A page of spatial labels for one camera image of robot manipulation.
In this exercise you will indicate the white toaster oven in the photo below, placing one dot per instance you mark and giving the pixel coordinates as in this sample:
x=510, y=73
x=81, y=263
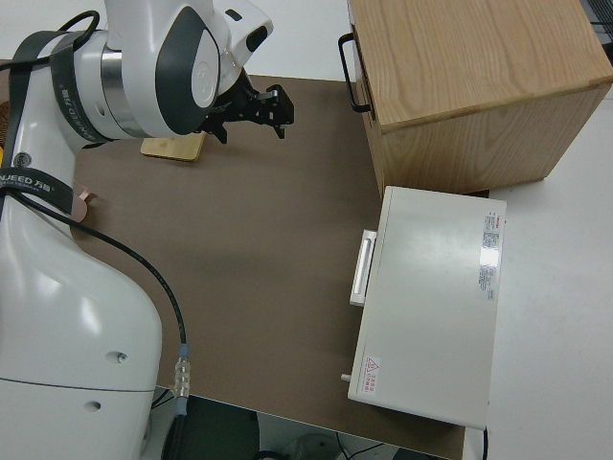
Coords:
x=431, y=311

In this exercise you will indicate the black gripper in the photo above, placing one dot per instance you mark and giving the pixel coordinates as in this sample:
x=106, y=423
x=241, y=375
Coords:
x=237, y=103

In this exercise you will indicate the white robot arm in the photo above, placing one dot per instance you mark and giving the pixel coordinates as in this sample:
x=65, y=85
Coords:
x=57, y=311

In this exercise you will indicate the pink mug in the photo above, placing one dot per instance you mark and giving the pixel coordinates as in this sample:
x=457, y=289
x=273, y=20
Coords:
x=82, y=208

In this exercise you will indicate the wooden mug tree stand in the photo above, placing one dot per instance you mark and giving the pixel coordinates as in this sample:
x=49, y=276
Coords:
x=172, y=148

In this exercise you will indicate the brown wicker basket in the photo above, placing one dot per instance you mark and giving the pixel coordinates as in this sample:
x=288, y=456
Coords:
x=3, y=120

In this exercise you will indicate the wooden cabinet box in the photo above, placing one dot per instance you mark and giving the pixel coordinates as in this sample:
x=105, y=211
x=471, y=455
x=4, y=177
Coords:
x=479, y=72

